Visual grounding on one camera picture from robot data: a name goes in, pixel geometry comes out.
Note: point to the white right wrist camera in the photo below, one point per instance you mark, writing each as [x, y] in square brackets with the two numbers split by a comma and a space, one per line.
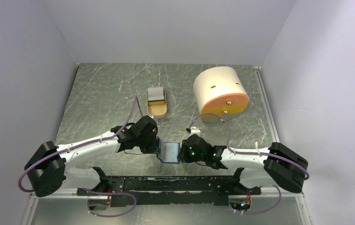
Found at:
[193, 131]

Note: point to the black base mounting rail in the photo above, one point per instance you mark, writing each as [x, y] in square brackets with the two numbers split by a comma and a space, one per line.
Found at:
[175, 190]

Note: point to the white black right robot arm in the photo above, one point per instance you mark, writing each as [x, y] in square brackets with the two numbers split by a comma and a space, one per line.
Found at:
[251, 164]

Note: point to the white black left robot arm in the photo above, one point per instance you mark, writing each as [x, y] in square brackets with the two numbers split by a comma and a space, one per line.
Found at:
[53, 167]

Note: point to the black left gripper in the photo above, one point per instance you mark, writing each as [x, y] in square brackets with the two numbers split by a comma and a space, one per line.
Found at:
[154, 148]

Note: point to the aluminium extrusion rail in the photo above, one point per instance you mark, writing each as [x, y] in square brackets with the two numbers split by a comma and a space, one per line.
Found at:
[283, 164]

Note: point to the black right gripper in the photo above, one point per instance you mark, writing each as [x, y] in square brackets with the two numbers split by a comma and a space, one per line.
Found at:
[183, 155]

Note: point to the cream cylindrical drawer box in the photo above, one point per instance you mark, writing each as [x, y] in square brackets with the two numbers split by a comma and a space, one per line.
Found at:
[219, 91]

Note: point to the stack of credit cards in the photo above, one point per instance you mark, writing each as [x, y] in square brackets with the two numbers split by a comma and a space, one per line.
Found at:
[155, 94]

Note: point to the beige oval card tray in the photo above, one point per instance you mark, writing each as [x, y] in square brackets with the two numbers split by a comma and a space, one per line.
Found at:
[157, 109]

